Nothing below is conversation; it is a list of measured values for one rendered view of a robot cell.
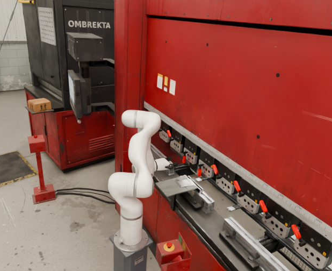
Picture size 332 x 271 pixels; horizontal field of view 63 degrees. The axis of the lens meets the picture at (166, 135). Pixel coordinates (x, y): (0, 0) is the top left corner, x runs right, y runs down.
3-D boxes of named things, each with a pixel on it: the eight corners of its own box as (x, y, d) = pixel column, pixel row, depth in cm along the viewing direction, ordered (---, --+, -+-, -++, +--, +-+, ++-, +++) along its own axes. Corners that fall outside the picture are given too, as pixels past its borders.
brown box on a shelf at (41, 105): (24, 107, 342) (23, 98, 337) (45, 104, 358) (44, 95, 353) (32, 114, 322) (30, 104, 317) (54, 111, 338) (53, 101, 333)
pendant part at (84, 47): (71, 113, 299) (66, 31, 265) (94, 112, 310) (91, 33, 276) (79, 131, 258) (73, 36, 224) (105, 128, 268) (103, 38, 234)
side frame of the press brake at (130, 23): (114, 208, 327) (114, -6, 234) (174, 191, 367) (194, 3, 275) (122, 221, 307) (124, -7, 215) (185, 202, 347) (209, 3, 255)
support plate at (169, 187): (155, 184, 207) (155, 183, 206) (184, 176, 219) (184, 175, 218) (166, 197, 192) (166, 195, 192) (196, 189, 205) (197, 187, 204)
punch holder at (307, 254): (292, 248, 132) (301, 221, 126) (303, 242, 136) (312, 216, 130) (320, 271, 121) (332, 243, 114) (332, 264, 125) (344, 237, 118)
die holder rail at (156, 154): (144, 151, 279) (145, 143, 275) (150, 150, 281) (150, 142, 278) (168, 176, 239) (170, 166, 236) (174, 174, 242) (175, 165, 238)
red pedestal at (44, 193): (31, 195, 338) (22, 134, 305) (53, 190, 350) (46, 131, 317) (33, 204, 322) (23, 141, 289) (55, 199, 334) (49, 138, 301)
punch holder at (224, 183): (215, 183, 180) (218, 161, 173) (224, 180, 184) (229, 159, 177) (230, 195, 168) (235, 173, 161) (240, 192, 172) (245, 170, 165)
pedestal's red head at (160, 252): (155, 256, 185) (157, 236, 178) (177, 251, 190) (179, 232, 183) (165, 282, 168) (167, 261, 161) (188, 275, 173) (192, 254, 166)
